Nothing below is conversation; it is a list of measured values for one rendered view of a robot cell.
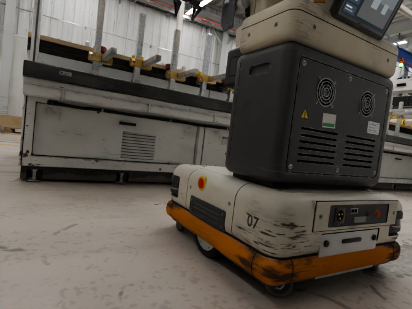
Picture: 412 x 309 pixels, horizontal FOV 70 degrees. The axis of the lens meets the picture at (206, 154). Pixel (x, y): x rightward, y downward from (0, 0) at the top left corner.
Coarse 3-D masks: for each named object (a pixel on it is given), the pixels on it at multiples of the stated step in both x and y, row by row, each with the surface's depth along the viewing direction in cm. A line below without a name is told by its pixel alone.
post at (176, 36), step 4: (176, 32) 197; (180, 32) 199; (176, 36) 198; (176, 40) 198; (176, 44) 198; (172, 48) 200; (176, 48) 199; (172, 52) 200; (176, 52) 199; (172, 56) 199; (176, 56) 199; (172, 60) 199; (176, 60) 200; (172, 64) 198; (176, 64) 200; (172, 68) 199; (176, 68) 200; (172, 80) 200; (168, 84) 202; (172, 84) 200
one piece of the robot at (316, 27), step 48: (288, 0) 79; (240, 48) 96; (288, 48) 78; (336, 48) 86; (384, 48) 98; (240, 96) 93; (288, 96) 78; (336, 96) 88; (384, 96) 101; (240, 144) 92; (288, 144) 80; (336, 144) 91
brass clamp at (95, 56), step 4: (92, 52) 173; (96, 52) 173; (88, 56) 173; (92, 56) 172; (96, 56) 173; (100, 56) 174; (92, 60) 173; (96, 60) 173; (100, 60) 174; (108, 60) 177; (112, 60) 178; (108, 64) 180
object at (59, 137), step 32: (64, 64) 185; (128, 64) 205; (32, 96) 178; (224, 96) 248; (32, 128) 180; (64, 128) 192; (96, 128) 202; (128, 128) 213; (160, 128) 226; (192, 128) 239; (32, 160) 182; (64, 160) 191; (96, 160) 201; (128, 160) 216; (160, 160) 228; (192, 160) 243; (224, 160) 259; (384, 160) 392
